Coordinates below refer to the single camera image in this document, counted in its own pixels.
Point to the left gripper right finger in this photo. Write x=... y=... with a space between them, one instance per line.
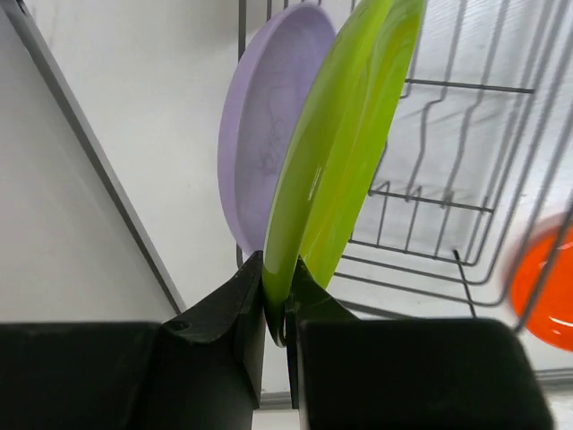
x=452 y=373

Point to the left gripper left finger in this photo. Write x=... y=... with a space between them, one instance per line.
x=200 y=370

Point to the orange plate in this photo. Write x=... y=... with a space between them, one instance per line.
x=551 y=318

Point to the green plate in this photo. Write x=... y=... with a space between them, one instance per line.
x=335 y=147

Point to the purple plate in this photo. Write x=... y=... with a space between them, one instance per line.
x=264 y=100

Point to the grey wire dish rack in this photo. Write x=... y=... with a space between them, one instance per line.
x=478 y=153

